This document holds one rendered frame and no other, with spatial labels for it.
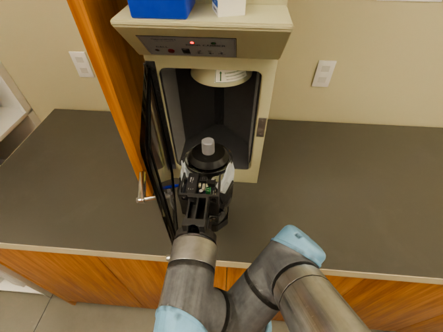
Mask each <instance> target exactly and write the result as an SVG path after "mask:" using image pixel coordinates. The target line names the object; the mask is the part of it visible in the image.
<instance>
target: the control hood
mask: <svg viewBox="0 0 443 332"><path fill-rule="evenodd" d="M110 23H111V25H112V26H113V27H114V29H116V31H118V33H120V34H121V35H122V37H123V38H124V39H125V40H126V41H127V42H128V43H129V44H130V45H131V46H132V47H133V48H134V50H135V51H136V52H137V53H138V54H139V55H153V54H151V53H150V52H149V51H148V50H147V49H146V48H145V46H144V45H143V44H142V42H141V41H140V40H139V39H138V38H137V37H136V36H135V35H137V36H179V37H200V38H237V51H236V57H221V58H240V59H277V60H278V59H280V57H281V54H282V53H283V50H284V48H285V46H286V44H287V41H288V39H289V37H290V35H291V33H292V31H293V23H292V20H291V17H290V14H289V11H288V8H287V7H286V5H246V7H245V15H244V16H227V17H218V16H217V15H216V13H215V12H214V10H213V9H212V3H195V4H194V7H193V8H192V10H191V12H190V14H189V16H188V18H187V19H185V20H183V19H158V18H132V17H131V13H130V10H129V5H127V6H126V7H125V8H124V9H122V10H121V11H120V12H119V13H117V14H116V15H115V16H114V17H113V18H112V19H111V20H110ZM165 56H184V57H209V56H190V55H165Z"/></svg>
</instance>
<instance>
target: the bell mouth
mask: <svg viewBox="0 0 443 332"><path fill-rule="evenodd" d="M191 76H192V77H193V79H195V80H196V81H197V82H199V83H201V84H203V85H206V86H211V87H218V88H225V87H232V86H237V85H240V84H242V83H244V82H246V81H247V80H248V79H249V78H250V77H251V76H252V71H247V70H213V69H191Z"/></svg>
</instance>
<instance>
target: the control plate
mask: <svg viewBox="0 0 443 332"><path fill-rule="evenodd" d="M135 36H136V37H137V38H138V39H139V40H140V41H141V42H142V44H143V45H144V46H145V48H146V49H147V50H148V51H149V52H150V53H151V54H153V55H190V56H209V57H236V51H237V38H200V37H179V36H137V35H135ZM189 42H194V44H191V43H189ZM211 42H216V45H212V44H211ZM181 48H185V49H189V50H190V53H191V54H189V53H183V51H182V49H181ZM155 49H159V50H160V51H156V50H155ZM168 49H173V50H175V52H174V53H170V52H168ZM197 50H201V52H200V53H198V52H197ZM209 50H210V51H212V52H211V54H209V52H208V51H209ZM220 51H223V54H221V53H220Z"/></svg>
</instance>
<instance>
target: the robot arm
mask: <svg viewBox="0 0 443 332"><path fill-rule="evenodd" d="M181 165H182V167H181V172H180V175H179V180H180V182H179V186H178V188H177V197H178V200H179V203H180V204H181V210H182V214H185V218H183V221H182V225H181V226H182V227H181V228H179V229H177V231H176V234H175V240H174V241H173V245H172V248H171V255H167V256H166V260H167V261H169V262H168V265H167V270H166V273H165V279H164V282H163V287H162V293H161V296H160V301H159V304H158V308H157V309H156V313H155V317H156V320H155V324H154V331H153V332H272V322H271V320H272V319H273V317H274V316H275V315H276V314H277V313H278V312H279V311H280V312H281V314H282V316H283V319H284V321H285V323H286V325H287V328H288V329H289V332H371V330H370V329H369V328H368V327H367V326H366V325H365V323H364V322H363V321H362V320H361V318H360V317H359V316H358V315H357V314H356V313H355V311H354V310H353V309H352V308H351V306H350V305H349V304H348V303H347V302H346V301H345V299H344V298H343V297H342V296H341V294H340V293H339V292H338V291H337V290H336V289H335V287H334V286H333V285H332V284H331V282H329V280H328V279H327V278H326V276H325V275H324V274H323V273H322V272H321V270H320V269H319V268H321V264H322V263H323V261H324V260H325V259H326V254H325V252H324V251H323V249H321V247H319V245H317V243H315V241H314V240H312V239H311V238H310V237H309V236H307V235H306V234H305V233H304V232H303V231H302V230H300V229H298V228H297V227H296V226H294V225H286V226H285V227H284V228H283V229H282V230H281V231H280V232H279V233H278V234H277V235H276V236H275V237H274V238H272V239H271V240H270V241H271V242H270V243H269V244H268V245H267V247H265V249H264V250H263V251H262V252H261V253H260V255H259V256H258V257H257V258H256V259H255V261H253V262H252V264H251V265H250V266H249V267H248V268H247V270H246V271H245V272H244V273H243V274H242V276H240V278H239V279H238V280H237V281H236V282H235V283H234V285H233V286H232V287H231V288H230V289H229V290H228V291H225V290H222V289H219V288H217V287H214V275H215V269H216V256H217V246H216V240H217V236H216V234H215V233H214V232H213V231H212V222H211V220H216V219H217V217H219V216H220V215H221V214H222V211H224V209H225V208H226V207H227V206H228V204H229V203H230V201H231V199H232V195H233V181H234V172H235V169H234V165H233V163H232V165H231V163H229V164H228V166H227V168H226V170H225V173H224V174H223V178H222V180H221V175H220V174H219V181H218V183H217V185H216V179H208V177H200V178H199V176H198V173H191V172H190V171H189V170H188V169H187V167H186V165H185V162H183V160H181ZM216 192H217V193H216Z"/></svg>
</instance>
